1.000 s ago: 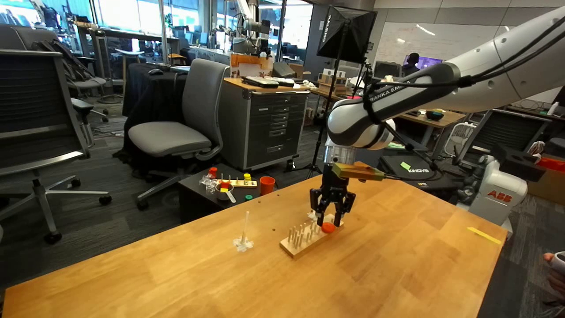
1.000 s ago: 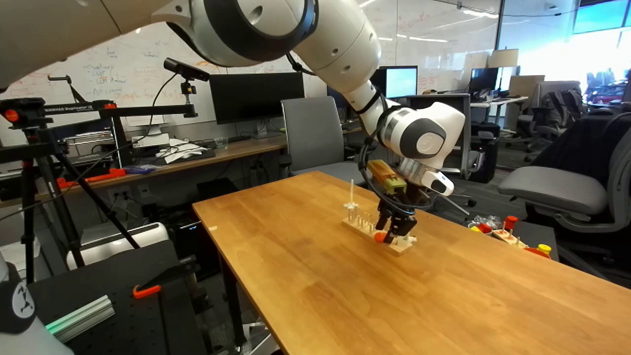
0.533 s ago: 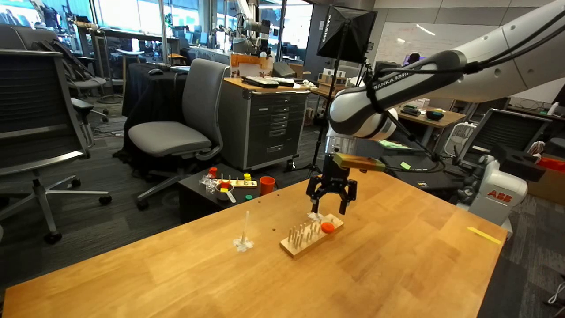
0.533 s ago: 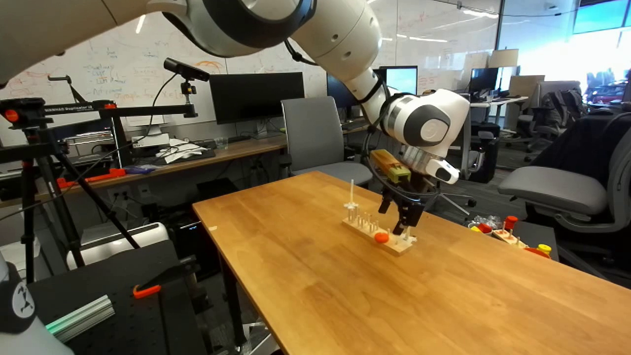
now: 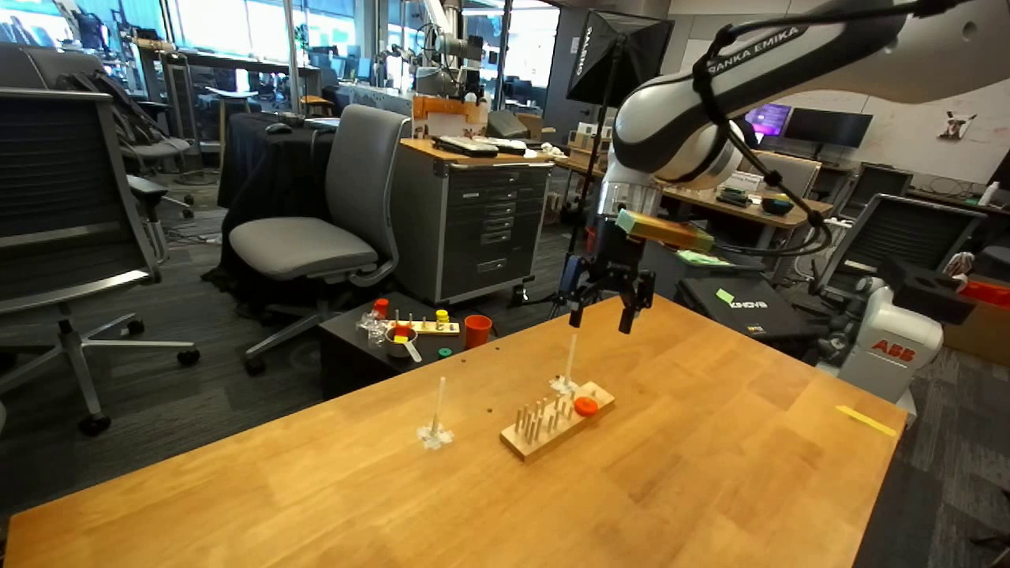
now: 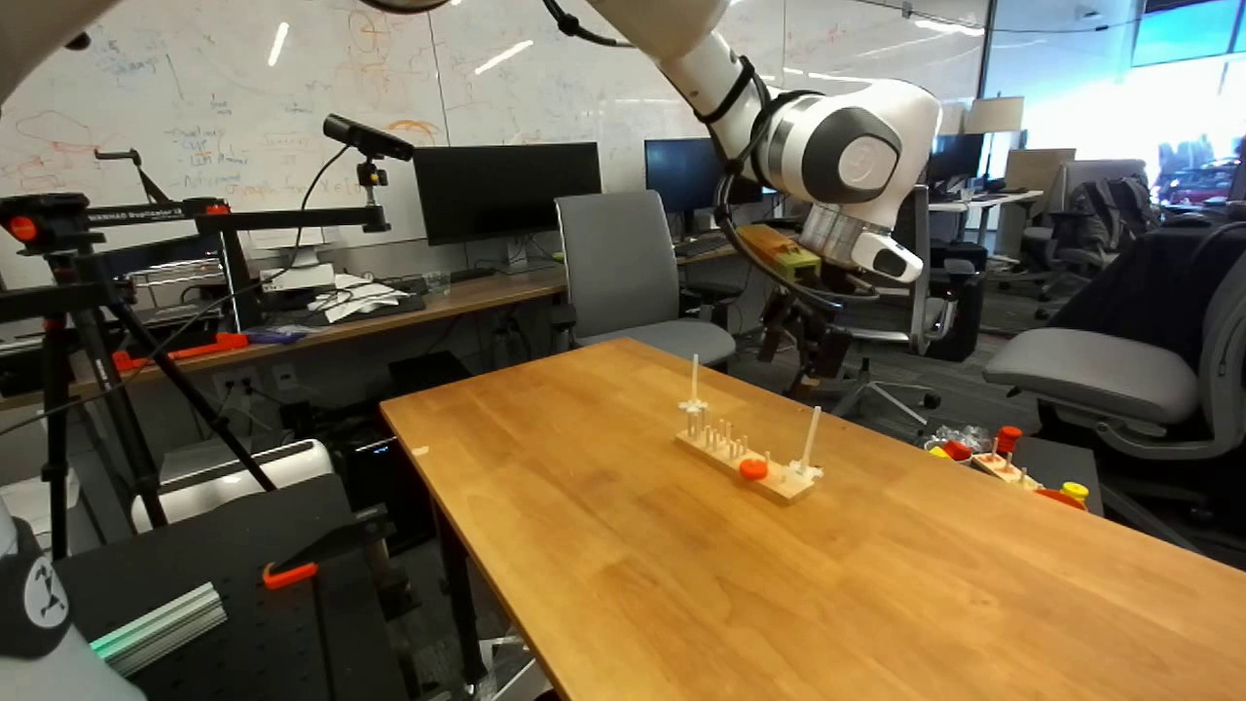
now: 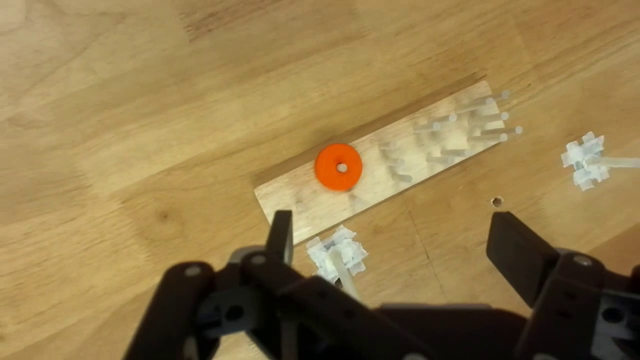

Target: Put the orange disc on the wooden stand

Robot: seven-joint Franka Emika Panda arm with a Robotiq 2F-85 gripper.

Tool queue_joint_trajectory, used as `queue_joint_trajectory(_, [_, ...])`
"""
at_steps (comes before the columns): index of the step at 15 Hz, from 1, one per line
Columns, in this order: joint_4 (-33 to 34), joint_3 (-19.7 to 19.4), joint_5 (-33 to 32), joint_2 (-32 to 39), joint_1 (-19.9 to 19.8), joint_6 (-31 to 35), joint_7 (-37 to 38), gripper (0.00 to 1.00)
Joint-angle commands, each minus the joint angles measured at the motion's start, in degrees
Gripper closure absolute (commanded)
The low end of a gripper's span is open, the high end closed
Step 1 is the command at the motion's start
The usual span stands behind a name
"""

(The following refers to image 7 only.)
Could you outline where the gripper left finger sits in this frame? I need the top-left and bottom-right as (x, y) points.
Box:
(123, 210), (426, 360)

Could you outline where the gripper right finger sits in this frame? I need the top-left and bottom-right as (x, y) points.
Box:
(486, 211), (640, 360)

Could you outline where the orange disc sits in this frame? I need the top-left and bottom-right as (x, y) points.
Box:
(314, 144), (363, 192)

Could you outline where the wooden peg board stand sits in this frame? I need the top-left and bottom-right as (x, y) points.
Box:
(253, 80), (524, 246)

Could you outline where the white peg with tape wad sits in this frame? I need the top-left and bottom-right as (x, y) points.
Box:
(560, 132), (640, 191)
(306, 225), (369, 301)

